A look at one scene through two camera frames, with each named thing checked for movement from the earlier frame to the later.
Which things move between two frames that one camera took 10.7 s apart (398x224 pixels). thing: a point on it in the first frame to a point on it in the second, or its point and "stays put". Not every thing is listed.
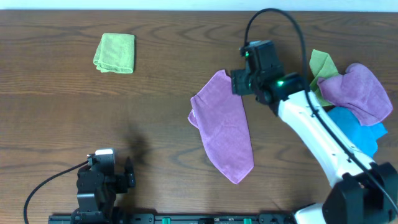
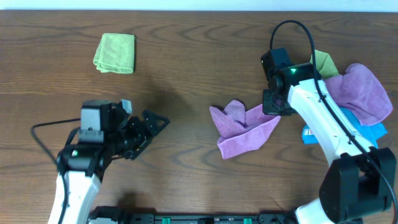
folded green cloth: [115, 53] stays put
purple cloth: [219, 114] to [242, 130]
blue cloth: [362, 137] stays put
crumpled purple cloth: [360, 91] stays put
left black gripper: [121, 179] to [138, 132]
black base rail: [173, 218] stays put
